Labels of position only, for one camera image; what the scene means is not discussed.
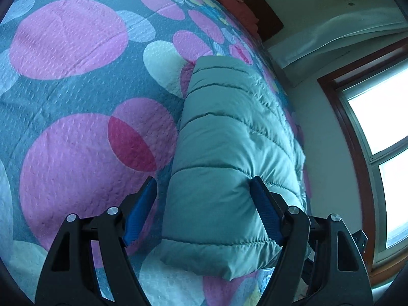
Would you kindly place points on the colourful circle-print bedspread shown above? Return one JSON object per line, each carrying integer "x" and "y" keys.
{"x": 70, "y": 108}

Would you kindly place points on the dark wooden headboard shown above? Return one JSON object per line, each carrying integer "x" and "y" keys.
{"x": 266, "y": 14}

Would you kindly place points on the white curtain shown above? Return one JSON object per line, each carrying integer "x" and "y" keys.
{"x": 334, "y": 41}

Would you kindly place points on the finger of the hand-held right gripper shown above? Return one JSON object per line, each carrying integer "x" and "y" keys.
{"x": 360, "y": 239}

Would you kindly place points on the wooden-framed window with white curtain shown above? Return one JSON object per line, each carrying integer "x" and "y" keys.
{"x": 379, "y": 127}

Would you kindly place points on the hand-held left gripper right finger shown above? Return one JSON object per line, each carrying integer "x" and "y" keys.
{"x": 266, "y": 212}

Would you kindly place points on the green quilted puffer jacket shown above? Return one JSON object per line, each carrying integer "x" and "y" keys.
{"x": 229, "y": 140}

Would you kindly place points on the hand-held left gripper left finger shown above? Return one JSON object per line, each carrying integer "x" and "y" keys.
{"x": 140, "y": 212}

